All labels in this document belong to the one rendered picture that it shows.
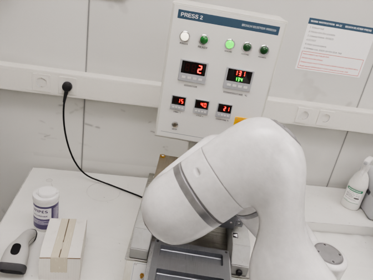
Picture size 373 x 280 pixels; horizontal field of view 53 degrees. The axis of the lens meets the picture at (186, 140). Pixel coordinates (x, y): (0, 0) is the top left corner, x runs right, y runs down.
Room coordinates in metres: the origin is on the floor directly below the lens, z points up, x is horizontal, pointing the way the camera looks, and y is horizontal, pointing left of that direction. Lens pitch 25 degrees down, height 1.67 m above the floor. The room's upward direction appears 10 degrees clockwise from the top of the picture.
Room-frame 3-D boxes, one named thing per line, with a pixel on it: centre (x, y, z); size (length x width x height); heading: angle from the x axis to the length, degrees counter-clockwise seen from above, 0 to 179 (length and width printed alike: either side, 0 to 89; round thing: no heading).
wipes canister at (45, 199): (1.04, 0.44, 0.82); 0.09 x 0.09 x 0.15
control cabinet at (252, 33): (1.15, -0.06, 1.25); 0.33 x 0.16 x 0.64; 91
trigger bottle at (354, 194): (1.48, -0.79, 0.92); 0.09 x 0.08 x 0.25; 144
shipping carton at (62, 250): (0.90, 0.33, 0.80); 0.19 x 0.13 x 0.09; 9
